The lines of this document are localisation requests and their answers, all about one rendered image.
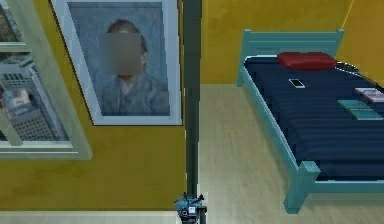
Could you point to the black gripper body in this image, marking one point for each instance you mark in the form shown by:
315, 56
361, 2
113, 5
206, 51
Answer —
183, 214

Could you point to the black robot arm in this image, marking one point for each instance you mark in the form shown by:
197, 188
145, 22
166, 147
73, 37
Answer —
200, 216

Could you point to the white-framed portrait picture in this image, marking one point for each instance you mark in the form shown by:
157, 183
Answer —
133, 96

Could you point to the teal bed with navy mattress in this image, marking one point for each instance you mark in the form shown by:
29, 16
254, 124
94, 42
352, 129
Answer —
320, 140

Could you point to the white-edged mobile phone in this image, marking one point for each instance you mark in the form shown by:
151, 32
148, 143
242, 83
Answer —
296, 83

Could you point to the white-framed window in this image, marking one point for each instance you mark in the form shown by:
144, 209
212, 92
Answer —
43, 100

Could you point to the red pillow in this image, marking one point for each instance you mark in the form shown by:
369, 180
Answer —
306, 61

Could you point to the teal book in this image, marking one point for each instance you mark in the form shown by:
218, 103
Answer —
360, 110

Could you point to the black white-rimmed oval thing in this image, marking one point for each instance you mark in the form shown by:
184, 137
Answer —
348, 67

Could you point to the pink and white book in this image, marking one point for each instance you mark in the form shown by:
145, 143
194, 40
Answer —
371, 94

